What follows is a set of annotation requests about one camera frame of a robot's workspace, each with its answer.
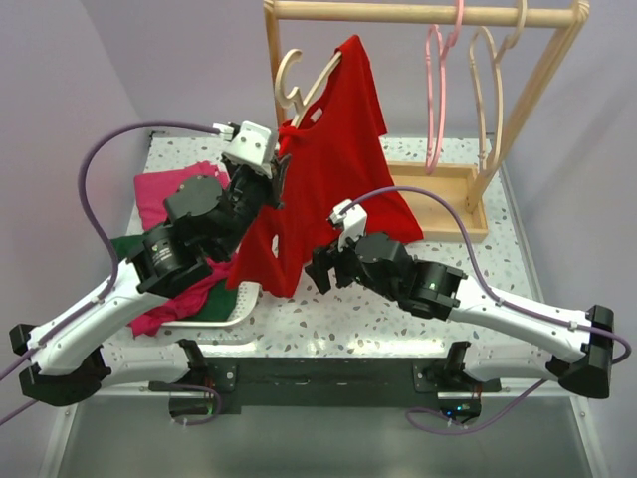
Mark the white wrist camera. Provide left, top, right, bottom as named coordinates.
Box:
left=213, top=120, right=278, bottom=179
left=328, top=199, right=367, bottom=251

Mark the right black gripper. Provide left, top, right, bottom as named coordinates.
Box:
left=304, top=224, right=399, bottom=302

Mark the beige hanger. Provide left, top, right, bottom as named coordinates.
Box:
left=468, top=0, right=528, bottom=180
left=274, top=49, right=342, bottom=127

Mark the white perforated plastic basket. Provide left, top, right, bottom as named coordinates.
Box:
left=162, top=282, right=261, bottom=329

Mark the folded pink t shirt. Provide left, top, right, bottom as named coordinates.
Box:
left=133, top=161, right=230, bottom=231

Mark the red t shirt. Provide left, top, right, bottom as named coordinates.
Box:
left=226, top=34, right=425, bottom=299

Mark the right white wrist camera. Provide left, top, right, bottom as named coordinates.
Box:
left=328, top=199, right=367, bottom=251

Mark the pink hanger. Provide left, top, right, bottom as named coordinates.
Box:
left=424, top=0, right=466, bottom=176

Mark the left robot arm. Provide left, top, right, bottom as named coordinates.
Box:
left=10, top=154, right=292, bottom=407

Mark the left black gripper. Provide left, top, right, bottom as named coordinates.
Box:
left=216, top=149, right=291, bottom=259

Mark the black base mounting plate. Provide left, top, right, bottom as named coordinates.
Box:
left=149, top=358, right=502, bottom=416

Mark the dark green t shirt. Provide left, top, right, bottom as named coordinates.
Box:
left=107, top=233, right=239, bottom=323

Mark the wooden clothes rack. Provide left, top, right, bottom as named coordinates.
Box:
left=263, top=1, right=590, bottom=242

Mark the crumpled magenta t shirt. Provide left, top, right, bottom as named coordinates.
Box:
left=127, top=258, right=235, bottom=340

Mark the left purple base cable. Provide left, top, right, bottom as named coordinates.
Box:
left=171, top=379, right=230, bottom=427

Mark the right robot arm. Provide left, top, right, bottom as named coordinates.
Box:
left=305, top=233, right=614, bottom=399

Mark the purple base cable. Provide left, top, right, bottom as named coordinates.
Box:
left=405, top=377, right=548, bottom=436
left=171, top=379, right=230, bottom=427

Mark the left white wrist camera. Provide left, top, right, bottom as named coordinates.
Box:
left=213, top=120, right=278, bottom=179

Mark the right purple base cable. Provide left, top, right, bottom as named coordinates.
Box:
left=405, top=377, right=548, bottom=436

